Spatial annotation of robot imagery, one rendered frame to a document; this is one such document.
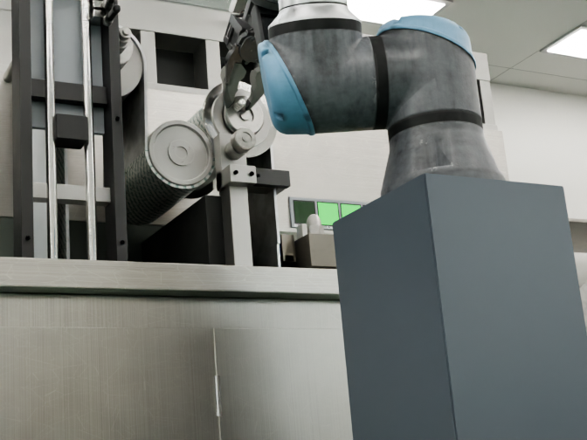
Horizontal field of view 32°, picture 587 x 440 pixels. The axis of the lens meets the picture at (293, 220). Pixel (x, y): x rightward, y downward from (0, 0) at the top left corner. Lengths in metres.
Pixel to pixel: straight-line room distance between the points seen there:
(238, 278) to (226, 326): 0.07
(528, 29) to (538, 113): 0.87
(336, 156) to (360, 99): 1.13
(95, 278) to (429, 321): 0.48
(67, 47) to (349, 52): 0.60
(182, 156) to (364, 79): 0.64
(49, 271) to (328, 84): 0.44
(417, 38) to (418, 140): 0.13
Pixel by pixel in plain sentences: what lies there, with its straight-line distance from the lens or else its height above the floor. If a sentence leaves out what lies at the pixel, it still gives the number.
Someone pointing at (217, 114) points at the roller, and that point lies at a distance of 1.86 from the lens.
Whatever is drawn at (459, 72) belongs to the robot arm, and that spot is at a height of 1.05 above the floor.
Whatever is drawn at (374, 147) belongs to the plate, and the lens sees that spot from 2.43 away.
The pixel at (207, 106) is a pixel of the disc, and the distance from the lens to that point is 1.87.
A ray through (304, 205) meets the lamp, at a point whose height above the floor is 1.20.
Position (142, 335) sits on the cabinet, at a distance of 1.42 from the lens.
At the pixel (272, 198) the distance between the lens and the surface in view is 1.87.
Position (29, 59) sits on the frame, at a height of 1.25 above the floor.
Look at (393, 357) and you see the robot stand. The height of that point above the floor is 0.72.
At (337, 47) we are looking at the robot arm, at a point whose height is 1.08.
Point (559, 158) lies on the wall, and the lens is 6.19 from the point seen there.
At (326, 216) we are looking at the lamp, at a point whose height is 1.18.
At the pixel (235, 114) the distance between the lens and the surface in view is 1.86.
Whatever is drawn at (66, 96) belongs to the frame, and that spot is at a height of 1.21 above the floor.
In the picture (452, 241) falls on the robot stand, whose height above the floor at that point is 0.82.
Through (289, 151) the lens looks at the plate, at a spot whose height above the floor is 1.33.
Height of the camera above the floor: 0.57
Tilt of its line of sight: 15 degrees up
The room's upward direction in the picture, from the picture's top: 5 degrees counter-clockwise
